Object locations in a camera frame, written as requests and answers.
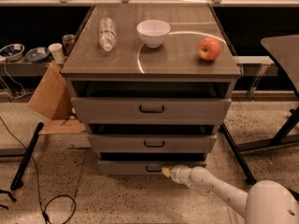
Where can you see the clear plastic water bottle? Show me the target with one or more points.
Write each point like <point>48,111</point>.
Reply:
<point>107,34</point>

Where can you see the grey top drawer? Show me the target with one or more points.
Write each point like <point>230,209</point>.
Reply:
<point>150,110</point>

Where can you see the brown glass jar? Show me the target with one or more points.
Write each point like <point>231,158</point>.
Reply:
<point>68,42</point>

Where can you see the grey bottom drawer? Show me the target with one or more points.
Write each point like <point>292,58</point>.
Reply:
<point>145,163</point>

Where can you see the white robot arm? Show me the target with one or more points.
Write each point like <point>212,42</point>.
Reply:
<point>266,202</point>

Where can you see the grey drawer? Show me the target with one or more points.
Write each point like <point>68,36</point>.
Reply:
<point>150,110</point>
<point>149,143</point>
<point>145,163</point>

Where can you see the red apple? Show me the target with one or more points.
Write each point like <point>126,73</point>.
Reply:
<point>209,48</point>

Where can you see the grey drawer cabinet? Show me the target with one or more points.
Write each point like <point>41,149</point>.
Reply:
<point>133,70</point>

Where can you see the white paper cup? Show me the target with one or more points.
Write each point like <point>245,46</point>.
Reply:
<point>56,50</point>

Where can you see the grey middle drawer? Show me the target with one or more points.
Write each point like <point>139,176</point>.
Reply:
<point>149,143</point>

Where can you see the black stand leg left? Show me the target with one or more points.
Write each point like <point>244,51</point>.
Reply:
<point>17,182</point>

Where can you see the white bowl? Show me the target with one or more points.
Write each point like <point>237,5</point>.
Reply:
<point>153,32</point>

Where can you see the brown cardboard box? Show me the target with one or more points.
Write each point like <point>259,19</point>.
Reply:
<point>52,100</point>

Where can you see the blue bowl right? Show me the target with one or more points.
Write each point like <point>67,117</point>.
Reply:
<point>37,55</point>

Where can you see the black stand leg right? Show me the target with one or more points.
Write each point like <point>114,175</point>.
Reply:
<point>247,172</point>

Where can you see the black stand leg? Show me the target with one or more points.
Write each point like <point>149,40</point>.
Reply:
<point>17,182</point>
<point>247,172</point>

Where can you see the blue bowl left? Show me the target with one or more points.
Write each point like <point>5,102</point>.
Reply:
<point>12,52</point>

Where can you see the blue bowl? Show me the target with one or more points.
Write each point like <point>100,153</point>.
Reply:
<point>12,52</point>
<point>37,55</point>

